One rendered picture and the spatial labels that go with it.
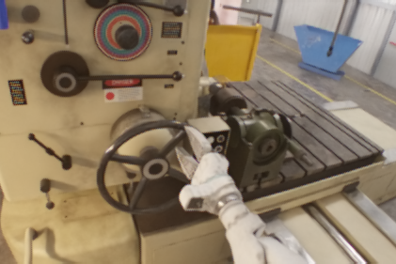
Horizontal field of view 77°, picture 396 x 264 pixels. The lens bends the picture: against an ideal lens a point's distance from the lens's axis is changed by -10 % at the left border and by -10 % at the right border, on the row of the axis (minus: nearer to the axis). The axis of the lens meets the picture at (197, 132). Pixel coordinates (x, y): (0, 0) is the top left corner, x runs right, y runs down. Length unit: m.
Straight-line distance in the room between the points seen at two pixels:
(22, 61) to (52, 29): 0.13
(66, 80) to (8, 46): 0.19
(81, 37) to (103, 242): 1.07
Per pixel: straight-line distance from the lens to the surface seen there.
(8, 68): 0.93
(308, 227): 1.71
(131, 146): 0.93
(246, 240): 0.49
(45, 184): 1.11
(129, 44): 0.81
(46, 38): 0.89
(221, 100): 1.45
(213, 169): 0.60
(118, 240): 1.58
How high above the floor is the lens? 1.88
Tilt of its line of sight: 32 degrees down
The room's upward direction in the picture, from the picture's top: 9 degrees clockwise
